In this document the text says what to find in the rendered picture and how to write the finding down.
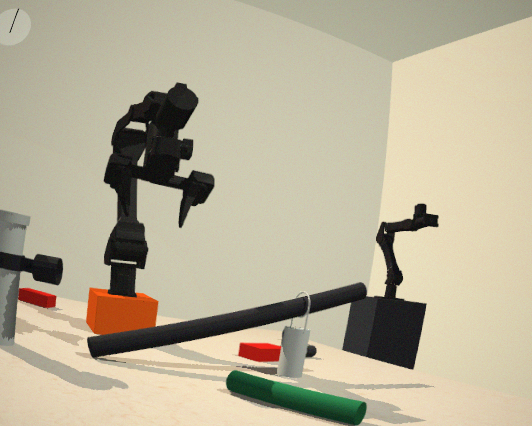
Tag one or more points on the green cylinder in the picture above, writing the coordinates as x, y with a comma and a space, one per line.
296, 398

